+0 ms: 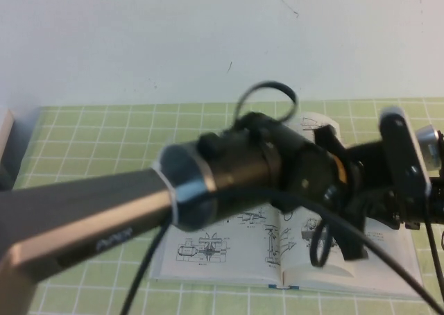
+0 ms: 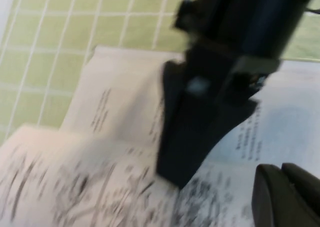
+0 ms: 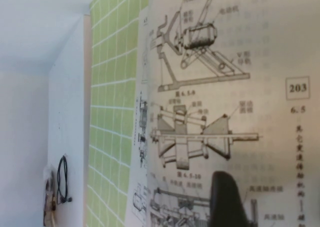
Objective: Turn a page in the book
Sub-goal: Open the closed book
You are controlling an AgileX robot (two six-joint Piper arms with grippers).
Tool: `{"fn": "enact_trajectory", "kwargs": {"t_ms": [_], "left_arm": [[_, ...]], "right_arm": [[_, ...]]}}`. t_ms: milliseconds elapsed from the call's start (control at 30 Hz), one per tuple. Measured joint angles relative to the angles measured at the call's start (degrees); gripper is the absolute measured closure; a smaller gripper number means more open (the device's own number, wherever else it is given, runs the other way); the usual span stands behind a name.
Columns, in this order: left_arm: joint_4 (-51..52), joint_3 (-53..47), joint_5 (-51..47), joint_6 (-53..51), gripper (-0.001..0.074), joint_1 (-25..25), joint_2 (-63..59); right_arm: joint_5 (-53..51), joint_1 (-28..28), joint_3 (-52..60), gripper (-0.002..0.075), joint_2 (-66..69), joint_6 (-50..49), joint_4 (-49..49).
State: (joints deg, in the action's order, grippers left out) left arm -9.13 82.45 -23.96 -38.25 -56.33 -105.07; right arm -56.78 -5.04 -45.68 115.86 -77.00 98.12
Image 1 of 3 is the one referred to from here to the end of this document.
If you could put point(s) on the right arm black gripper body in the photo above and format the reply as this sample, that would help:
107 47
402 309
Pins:
416 211

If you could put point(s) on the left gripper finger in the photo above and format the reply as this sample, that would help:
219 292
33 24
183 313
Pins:
354 242

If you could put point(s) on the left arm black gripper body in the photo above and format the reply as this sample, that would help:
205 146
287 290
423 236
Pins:
322 176

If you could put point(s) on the technical book with diagrams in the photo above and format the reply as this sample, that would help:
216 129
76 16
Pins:
215 259

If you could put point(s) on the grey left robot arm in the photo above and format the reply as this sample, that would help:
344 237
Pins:
104 211

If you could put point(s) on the green white checked tablecloth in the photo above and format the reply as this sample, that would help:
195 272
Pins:
86 138

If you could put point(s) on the beige board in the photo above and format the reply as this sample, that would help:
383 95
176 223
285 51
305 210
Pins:
6 141

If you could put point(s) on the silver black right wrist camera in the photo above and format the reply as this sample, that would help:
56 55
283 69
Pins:
431 148

